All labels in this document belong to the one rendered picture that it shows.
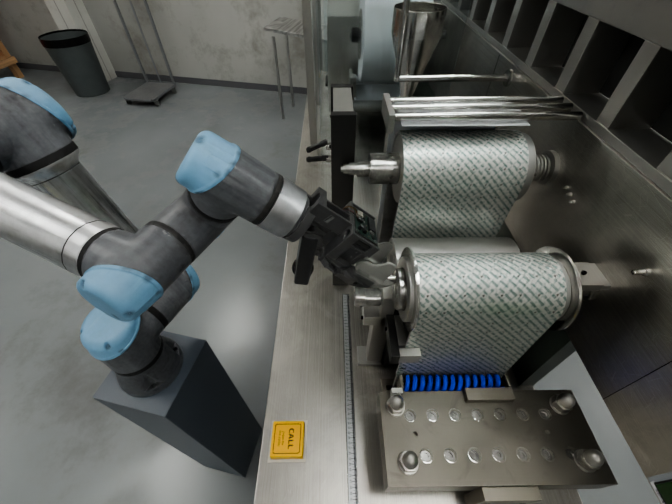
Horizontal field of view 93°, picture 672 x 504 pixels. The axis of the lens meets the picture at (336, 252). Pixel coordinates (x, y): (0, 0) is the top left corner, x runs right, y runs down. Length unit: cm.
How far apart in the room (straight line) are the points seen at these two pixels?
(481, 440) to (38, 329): 243
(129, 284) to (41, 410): 191
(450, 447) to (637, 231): 47
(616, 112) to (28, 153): 96
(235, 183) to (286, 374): 59
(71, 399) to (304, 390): 158
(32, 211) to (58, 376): 188
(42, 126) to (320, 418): 78
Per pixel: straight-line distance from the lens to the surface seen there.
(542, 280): 60
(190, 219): 46
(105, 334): 81
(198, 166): 40
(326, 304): 97
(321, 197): 43
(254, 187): 40
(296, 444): 81
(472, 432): 74
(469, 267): 56
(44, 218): 52
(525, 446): 78
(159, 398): 95
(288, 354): 90
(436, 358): 69
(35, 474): 218
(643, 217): 65
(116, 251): 45
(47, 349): 251
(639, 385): 69
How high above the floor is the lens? 171
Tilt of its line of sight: 47 degrees down
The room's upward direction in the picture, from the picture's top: straight up
